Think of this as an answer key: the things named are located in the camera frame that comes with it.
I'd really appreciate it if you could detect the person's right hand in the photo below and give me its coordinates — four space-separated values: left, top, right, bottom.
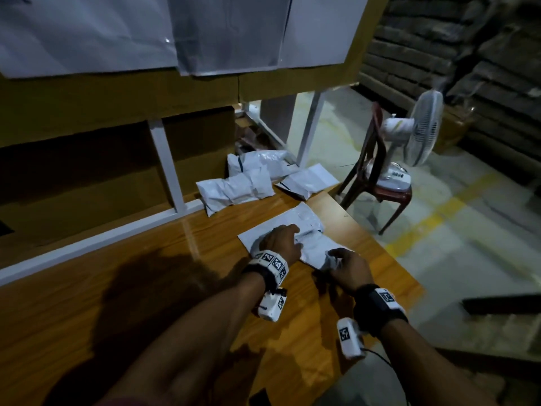
328 248 375 294

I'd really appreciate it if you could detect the person's left hand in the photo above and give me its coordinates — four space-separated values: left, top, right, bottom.
258 224 304 266

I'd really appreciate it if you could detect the person's right forearm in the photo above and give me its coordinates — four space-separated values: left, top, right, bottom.
380 321 500 406

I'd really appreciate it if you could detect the person's left forearm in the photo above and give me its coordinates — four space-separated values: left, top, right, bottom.
101 270 267 406

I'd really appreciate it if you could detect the left marker wristband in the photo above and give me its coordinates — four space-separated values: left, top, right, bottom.
245 249 291 293

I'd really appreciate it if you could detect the marker wristband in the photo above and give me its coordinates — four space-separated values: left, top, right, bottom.
245 249 291 293
352 283 409 337

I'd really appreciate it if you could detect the right marker wristband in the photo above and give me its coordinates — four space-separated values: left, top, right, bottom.
352 283 409 337

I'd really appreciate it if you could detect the brown wooden chair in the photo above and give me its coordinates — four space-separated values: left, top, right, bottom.
338 104 414 235

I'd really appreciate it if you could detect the white metal shelf leg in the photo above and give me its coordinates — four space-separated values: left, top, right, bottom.
149 120 187 215
296 91 326 166

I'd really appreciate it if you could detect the white standing fan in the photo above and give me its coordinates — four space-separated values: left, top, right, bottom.
365 89 445 193

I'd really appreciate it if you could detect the wooden table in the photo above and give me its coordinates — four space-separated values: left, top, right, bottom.
0 192 426 406

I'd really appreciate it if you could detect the white printed paper sheet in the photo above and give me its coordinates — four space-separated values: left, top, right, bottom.
0 0 179 80
166 0 292 77
279 0 370 70

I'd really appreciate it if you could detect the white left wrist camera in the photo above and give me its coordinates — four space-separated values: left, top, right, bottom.
258 287 289 322

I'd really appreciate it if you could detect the white metal shelf rail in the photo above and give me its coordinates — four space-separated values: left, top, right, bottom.
0 198 206 286

